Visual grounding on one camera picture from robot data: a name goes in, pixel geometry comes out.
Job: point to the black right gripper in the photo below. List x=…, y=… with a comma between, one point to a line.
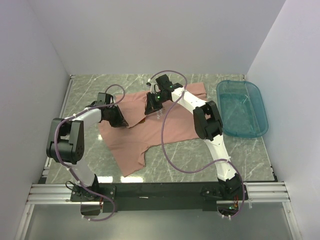
x=152, y=107

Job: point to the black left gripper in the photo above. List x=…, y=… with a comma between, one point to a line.
x=121, y=121

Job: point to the pink t-shirt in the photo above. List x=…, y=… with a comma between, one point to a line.
x=129, y=144

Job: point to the teal translucent plastic basin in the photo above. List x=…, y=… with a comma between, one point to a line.
x=242, y=109

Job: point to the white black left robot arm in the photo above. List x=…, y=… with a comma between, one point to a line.
x=66, y=141

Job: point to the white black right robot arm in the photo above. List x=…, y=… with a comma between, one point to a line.
x=208, y=126

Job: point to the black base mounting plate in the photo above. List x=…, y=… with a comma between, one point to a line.
x=170, y=195

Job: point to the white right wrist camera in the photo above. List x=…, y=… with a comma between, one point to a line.
x=154, y=88

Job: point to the aluminium front frame rail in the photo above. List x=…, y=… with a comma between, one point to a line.
x=58, y=194

